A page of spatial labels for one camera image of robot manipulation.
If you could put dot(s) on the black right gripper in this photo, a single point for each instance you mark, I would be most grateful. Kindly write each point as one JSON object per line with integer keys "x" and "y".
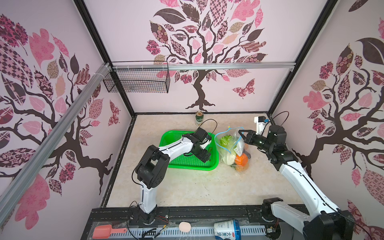
{"x": 251, "y": 135}

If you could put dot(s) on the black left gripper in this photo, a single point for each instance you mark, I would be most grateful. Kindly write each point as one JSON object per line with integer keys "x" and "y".
{"x": 200, "y": 156}

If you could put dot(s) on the green cabbage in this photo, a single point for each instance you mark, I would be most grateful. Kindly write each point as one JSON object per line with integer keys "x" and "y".
{"x": 227, "y": 145}

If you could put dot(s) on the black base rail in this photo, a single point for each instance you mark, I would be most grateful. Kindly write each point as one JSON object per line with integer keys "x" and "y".
{"x": 202, "y": 219}

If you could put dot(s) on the black wire basket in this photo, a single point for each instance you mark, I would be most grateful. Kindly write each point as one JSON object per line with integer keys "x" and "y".
{"x": 138, "y": 77}

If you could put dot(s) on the clear zip top bag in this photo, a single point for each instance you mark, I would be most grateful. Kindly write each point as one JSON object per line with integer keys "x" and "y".
{"x": 240, "y": 149}

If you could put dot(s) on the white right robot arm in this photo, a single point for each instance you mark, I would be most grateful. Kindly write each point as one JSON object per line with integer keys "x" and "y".
{"x": 324, "y": 220}

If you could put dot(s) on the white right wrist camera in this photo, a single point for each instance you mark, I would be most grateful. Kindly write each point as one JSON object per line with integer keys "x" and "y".
{"x": 261, "y": 123}

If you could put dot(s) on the white blue cup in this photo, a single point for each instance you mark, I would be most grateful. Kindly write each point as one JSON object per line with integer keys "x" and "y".
{"x": 227, "y": 230}

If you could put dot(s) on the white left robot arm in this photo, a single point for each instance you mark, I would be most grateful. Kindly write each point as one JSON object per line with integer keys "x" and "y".
{"x": 153, "y": 166}

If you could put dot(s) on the beige egg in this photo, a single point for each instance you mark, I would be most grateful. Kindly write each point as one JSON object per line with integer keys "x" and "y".
{"x": 185, "y": 227}

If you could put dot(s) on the green plastic basket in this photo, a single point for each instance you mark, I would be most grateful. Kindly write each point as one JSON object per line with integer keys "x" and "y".
{"x": 190, "y": 162}

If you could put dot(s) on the pink plastic scoop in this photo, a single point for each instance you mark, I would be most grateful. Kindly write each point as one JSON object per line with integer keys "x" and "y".
{"x": 104, "y": 231}

